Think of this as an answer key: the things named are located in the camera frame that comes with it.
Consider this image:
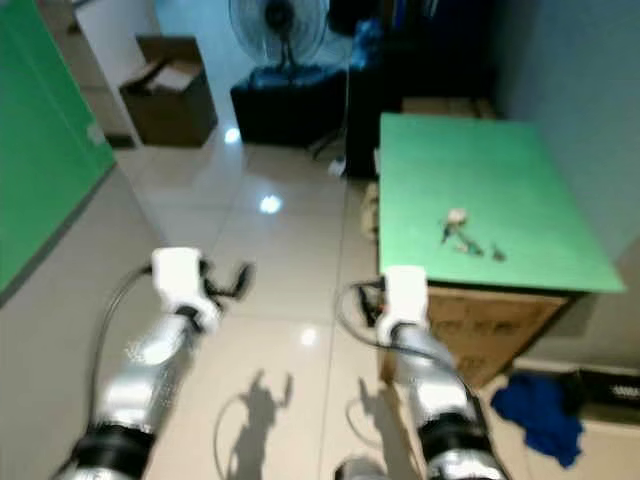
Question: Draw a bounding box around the black cord with white plug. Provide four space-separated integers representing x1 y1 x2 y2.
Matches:
310 100 351 179

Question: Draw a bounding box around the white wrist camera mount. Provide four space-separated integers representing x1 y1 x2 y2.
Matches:
376 264 431 347
151 246 221 333

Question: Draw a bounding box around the black standing fan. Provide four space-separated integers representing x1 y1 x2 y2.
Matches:
228 0 329 79

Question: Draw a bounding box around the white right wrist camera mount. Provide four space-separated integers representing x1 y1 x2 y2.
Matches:
376 264 431 347

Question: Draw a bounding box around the black box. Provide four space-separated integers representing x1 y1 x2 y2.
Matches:
230 67 351 149

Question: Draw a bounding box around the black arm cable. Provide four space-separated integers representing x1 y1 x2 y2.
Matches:
335 278 451 366
97 265 158 421

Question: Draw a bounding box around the beige power strip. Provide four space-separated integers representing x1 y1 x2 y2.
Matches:
360 180 383 243

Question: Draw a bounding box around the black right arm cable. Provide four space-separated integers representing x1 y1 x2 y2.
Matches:
335 278 451 366

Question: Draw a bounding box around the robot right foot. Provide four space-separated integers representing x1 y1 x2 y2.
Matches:
335 457 391 480

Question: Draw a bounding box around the flat black item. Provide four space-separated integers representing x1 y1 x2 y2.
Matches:
565 368 640 411

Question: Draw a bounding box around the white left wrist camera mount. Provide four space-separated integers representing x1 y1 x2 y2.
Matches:
151 246 221 333

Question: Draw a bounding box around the blue plastic bag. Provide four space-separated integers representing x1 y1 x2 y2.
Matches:
350 18 386 73

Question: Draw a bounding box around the black cabinet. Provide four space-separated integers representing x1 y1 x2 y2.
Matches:
345 0 501 181

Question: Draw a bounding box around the brown cardboard table base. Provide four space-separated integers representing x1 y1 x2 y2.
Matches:
370 180 583 389

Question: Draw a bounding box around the green table board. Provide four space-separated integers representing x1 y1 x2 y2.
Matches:
378 112 626 297

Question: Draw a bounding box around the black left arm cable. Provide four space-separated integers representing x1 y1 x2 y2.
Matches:
97 265 158 421

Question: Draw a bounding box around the green wall board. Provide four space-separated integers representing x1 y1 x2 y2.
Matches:
0 0 117 293

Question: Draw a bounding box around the blue cloth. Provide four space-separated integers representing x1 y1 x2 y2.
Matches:
490 372 586 469

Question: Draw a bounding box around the open brown cardboard box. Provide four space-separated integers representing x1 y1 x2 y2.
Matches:
118 36 218 149

